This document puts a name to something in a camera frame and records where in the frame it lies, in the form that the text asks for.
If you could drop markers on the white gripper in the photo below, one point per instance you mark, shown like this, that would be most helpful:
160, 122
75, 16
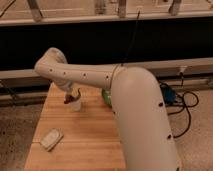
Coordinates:
70, 90

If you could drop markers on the dark red pepper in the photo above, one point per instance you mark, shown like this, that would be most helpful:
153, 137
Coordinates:
68, 99

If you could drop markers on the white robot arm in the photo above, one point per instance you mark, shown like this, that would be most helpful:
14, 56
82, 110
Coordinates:
137, 102

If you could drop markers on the white ceramic cup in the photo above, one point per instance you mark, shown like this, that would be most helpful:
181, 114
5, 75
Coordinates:
75, 106

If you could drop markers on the green round object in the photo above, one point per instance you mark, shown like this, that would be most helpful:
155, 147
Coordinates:
106, 97

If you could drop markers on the blue power box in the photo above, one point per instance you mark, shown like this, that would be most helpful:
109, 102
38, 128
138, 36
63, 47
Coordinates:
169, 94

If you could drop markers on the grey metal rail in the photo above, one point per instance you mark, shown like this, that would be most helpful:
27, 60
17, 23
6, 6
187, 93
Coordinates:
62, 73

